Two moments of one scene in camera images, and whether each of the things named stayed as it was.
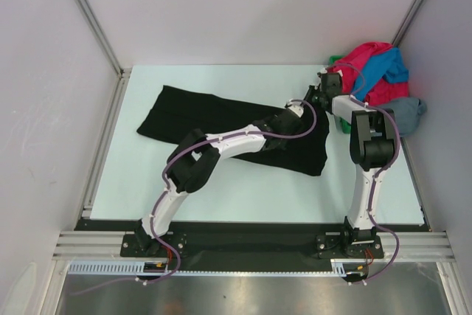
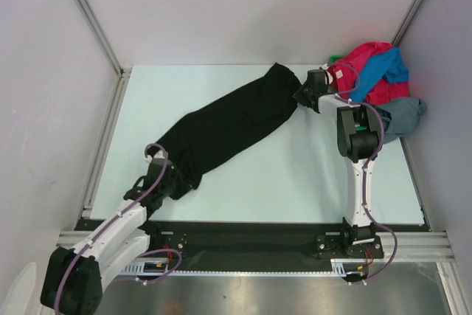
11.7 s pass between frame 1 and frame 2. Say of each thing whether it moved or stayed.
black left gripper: moved
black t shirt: moved
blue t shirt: stayed
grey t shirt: stayed
